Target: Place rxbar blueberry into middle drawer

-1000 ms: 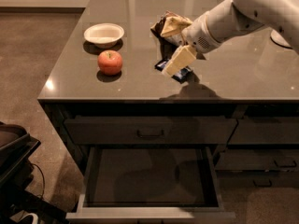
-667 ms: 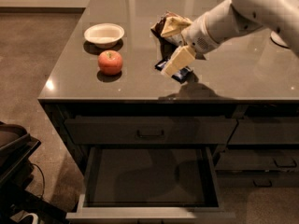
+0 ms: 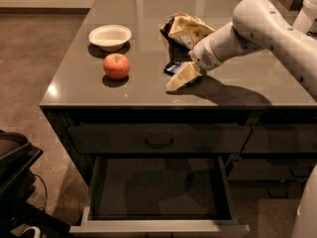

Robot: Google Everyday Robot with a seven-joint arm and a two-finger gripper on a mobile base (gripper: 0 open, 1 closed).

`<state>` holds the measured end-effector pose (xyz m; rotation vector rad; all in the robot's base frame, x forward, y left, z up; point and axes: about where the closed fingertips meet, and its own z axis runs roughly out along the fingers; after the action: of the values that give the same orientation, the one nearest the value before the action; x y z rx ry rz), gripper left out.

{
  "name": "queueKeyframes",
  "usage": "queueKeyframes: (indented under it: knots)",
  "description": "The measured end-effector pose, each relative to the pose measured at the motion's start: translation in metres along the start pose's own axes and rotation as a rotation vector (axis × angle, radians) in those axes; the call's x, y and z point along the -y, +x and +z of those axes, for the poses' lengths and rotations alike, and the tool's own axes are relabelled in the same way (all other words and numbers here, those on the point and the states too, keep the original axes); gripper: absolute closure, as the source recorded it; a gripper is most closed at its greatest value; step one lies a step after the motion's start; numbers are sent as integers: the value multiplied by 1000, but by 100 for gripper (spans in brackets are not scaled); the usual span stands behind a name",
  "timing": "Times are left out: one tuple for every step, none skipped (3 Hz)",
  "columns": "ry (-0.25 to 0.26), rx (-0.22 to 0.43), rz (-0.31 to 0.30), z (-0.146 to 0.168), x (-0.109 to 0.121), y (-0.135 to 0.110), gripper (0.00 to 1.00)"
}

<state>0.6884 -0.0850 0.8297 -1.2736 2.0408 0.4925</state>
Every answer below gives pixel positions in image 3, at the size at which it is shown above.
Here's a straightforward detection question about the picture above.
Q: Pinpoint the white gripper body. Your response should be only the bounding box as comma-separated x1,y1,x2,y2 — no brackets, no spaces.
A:
188,39,223,71

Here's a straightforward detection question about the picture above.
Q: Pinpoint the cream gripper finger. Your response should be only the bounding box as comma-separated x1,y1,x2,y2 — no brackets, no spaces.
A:
166,61,202,91

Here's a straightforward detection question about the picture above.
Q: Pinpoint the blue rxbar wrapper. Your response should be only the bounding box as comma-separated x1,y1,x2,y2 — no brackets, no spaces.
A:
163,61,181,75

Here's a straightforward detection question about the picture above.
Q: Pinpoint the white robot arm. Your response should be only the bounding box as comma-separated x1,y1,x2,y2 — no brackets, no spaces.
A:
160,0,317,96

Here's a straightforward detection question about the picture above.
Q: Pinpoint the right top drawer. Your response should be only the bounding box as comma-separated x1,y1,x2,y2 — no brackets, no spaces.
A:
243,124,317,154

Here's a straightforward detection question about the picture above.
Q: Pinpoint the right middle drawer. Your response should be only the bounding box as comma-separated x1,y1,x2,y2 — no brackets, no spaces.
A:
228,159,316,181

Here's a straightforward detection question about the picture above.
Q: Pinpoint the closed top drawer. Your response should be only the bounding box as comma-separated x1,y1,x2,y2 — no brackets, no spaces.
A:
67,124,251,154

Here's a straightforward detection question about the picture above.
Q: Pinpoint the right bottom drawer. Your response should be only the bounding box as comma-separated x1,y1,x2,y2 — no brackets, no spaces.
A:
229,181,302,199

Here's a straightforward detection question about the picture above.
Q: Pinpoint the open middle drawer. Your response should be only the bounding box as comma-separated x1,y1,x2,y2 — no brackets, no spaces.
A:
70,157,250,238

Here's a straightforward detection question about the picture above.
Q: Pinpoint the crumpled chip bag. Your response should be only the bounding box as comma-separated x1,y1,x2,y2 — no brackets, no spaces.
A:
160,11,215,50

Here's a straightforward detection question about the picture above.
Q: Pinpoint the red apple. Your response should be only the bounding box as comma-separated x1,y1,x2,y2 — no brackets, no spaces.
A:
103,54,130,80

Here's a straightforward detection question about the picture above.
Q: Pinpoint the white paper bowl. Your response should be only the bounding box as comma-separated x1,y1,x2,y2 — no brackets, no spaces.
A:
88,25,132,52

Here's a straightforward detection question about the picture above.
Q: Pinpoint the white plastic jar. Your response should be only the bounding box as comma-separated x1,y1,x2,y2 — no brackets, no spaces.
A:
293,0,317,39

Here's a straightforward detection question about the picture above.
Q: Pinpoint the black cart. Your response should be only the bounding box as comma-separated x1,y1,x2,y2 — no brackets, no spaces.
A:
0,131,73,238

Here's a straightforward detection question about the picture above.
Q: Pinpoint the dark top drawer handle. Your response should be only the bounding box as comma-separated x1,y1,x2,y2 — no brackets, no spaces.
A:
145,137,174,149

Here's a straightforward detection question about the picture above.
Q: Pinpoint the black cable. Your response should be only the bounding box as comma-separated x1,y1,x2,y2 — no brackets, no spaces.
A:
32,172,50,212

